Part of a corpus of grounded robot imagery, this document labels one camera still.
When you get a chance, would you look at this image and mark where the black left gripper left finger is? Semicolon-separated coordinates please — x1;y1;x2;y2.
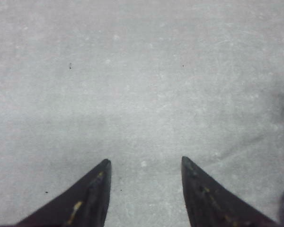
16;159;112;227

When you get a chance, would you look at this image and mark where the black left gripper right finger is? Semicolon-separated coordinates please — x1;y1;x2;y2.
181;156;278;227

